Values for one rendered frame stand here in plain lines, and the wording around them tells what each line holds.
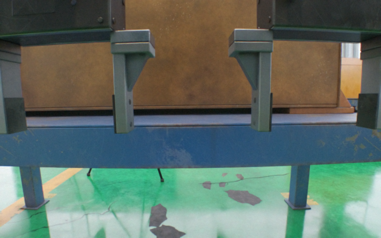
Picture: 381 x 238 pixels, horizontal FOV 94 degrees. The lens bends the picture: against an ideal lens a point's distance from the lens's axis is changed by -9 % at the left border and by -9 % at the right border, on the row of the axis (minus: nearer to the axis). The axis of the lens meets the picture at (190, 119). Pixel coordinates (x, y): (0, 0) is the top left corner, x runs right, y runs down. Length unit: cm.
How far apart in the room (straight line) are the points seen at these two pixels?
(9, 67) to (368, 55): 40
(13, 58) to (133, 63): 14
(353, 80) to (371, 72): 398
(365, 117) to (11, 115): 40
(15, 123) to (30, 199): 136
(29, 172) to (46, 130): 104
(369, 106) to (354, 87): 400
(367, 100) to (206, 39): 46
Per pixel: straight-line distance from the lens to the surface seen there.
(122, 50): 21
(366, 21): 27
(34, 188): 159
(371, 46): 30
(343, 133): 55
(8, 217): 162
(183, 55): 62
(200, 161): 44
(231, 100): 62
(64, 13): 23
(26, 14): 26
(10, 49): 29
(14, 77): 29
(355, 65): 431
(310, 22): 23
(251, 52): 21
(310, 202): 155
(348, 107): 80
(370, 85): 29
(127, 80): 21
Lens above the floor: 69
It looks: 6 degrees down
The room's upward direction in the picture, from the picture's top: 1 degrees counter-clockwise
